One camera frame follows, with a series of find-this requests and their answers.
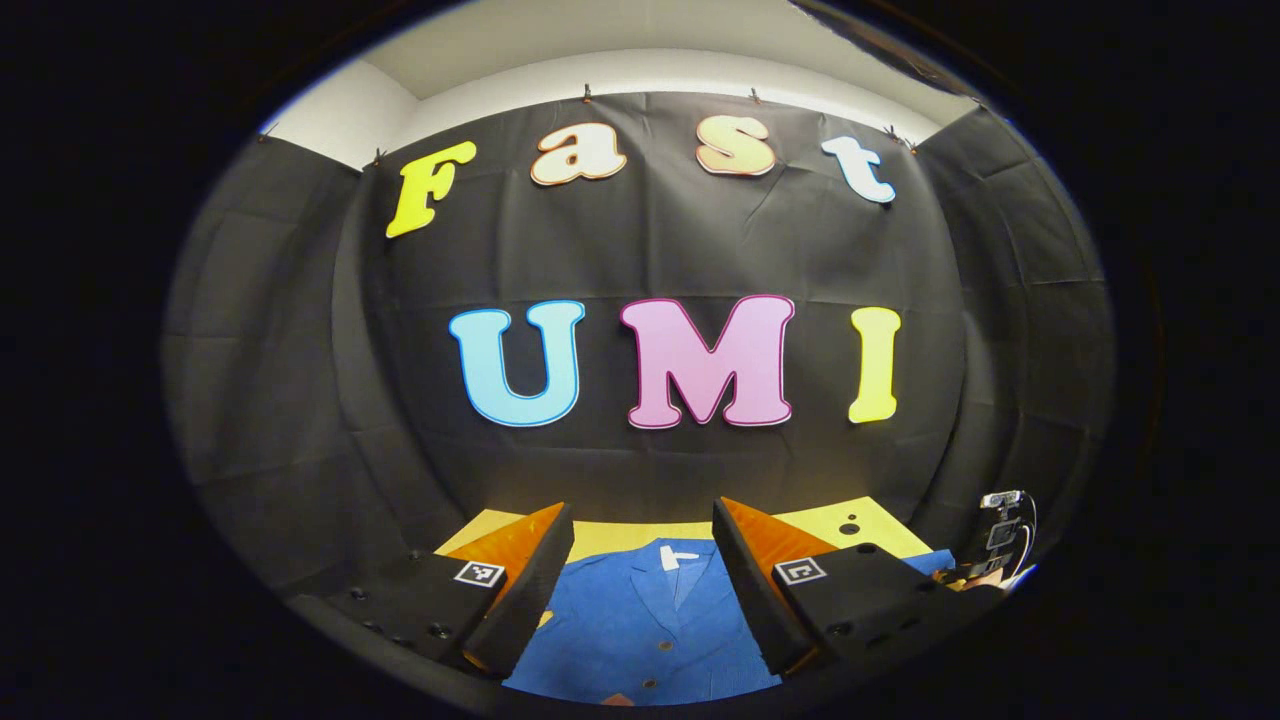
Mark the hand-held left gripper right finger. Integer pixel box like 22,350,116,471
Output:
712,497,1006,677

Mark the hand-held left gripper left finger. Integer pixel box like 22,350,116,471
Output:
290,502,576,681

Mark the blue button shirt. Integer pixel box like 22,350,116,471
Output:
503,538,956,706

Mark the black backdrop cloth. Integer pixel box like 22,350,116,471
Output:
165,92,1116,601

